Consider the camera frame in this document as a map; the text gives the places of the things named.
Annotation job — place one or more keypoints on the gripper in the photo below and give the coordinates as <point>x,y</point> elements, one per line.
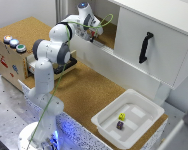
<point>92,30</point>

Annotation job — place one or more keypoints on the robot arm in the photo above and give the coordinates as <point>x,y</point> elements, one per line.
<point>44,80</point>

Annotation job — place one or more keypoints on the wooden drawer box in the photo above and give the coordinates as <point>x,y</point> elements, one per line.
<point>25,30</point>

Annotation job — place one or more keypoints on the white plastic box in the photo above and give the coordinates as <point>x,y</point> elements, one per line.
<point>144,105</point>

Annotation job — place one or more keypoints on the white cabinet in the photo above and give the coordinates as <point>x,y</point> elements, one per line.
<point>94,56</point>

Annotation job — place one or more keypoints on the wooden drawer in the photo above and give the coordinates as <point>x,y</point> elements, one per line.
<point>31,68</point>

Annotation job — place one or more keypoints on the green button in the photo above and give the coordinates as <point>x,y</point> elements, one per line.
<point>20,48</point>

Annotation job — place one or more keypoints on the white sliding door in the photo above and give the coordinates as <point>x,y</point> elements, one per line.
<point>167,50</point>

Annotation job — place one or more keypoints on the blue button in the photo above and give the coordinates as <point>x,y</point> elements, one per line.
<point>14,42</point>

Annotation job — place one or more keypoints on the red button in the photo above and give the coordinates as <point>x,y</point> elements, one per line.
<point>8,39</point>

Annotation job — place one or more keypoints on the yellow block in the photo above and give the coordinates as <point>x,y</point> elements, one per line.
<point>121,116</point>

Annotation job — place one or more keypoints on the purple block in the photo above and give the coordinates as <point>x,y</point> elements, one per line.
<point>120,125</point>

